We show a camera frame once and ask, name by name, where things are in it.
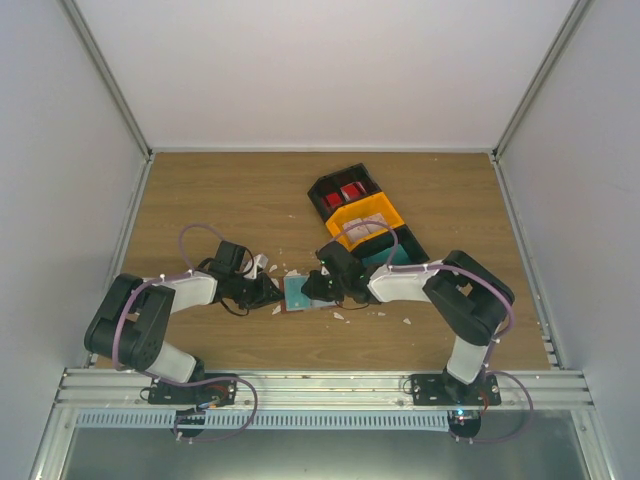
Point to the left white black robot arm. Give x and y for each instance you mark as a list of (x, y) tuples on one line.
[(130, 325)]

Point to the brown leather card holder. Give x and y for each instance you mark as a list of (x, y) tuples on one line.
[(315, 304)]

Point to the black bin with red cards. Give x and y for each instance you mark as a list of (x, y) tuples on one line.
[(333, 182)]

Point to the white patterned card stack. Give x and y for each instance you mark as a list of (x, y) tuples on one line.
[(359, 228)]

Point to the black bin with teal cards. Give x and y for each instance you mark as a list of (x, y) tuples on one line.
[(377, 250)]

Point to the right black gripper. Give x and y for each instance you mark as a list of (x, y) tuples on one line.
[(313, 291)]

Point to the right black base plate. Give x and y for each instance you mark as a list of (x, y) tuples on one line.
[(441, 389)]

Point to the yellow plastic bin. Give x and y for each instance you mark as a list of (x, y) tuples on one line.
[(377, 203)]

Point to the grey slotted cable duct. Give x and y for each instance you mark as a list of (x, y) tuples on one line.
[(267, 420)]

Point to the aluminium front rail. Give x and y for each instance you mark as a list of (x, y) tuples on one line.
[(326, 390)]

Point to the lower red card stack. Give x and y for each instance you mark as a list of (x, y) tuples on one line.
[(333, 201)]

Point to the upper red card stack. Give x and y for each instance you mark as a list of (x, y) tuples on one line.
[(353, 191)]

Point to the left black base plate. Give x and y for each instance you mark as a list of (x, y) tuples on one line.
[(220, 391)]

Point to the teal card stack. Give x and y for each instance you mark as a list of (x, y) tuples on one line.
[(400, 257)]

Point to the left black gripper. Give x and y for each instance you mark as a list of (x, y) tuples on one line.
[(264, 296)]

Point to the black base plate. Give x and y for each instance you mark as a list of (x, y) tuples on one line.
[(220, 391), (441, 389)]

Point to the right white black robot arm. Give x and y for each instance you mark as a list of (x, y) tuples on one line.
[(475, 304)]

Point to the red card stack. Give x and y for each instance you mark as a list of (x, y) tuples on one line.
[(333, 201), (353, 191)]

